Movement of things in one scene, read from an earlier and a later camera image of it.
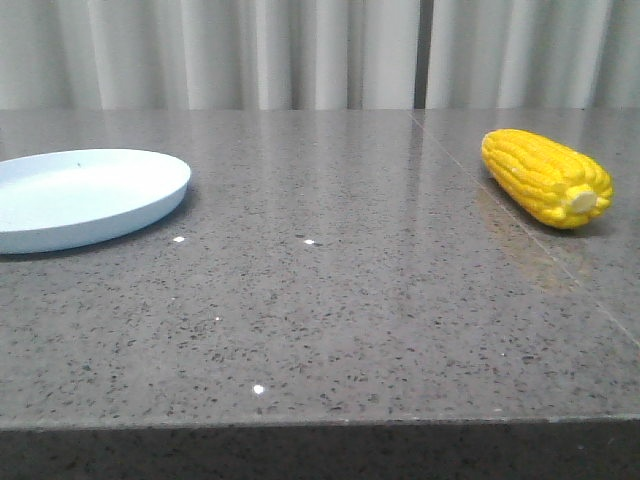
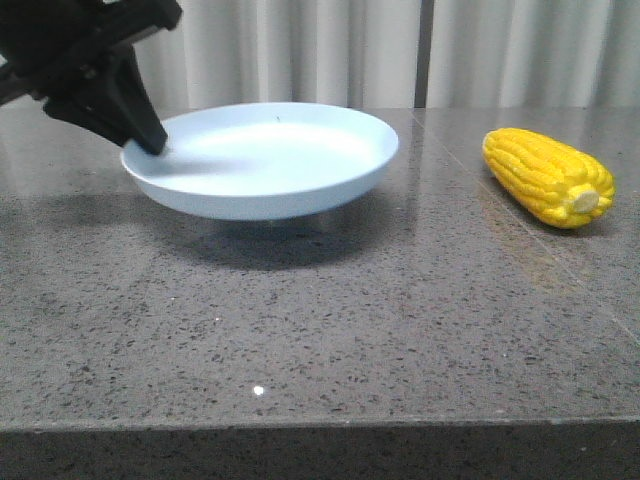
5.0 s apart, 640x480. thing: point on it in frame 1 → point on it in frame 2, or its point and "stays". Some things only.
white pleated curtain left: x=209 y=55 stays
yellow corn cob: x=553 y=182 stays
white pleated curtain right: x=534 y=54 stays
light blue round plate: x=62 y=199 → x=261 y=161
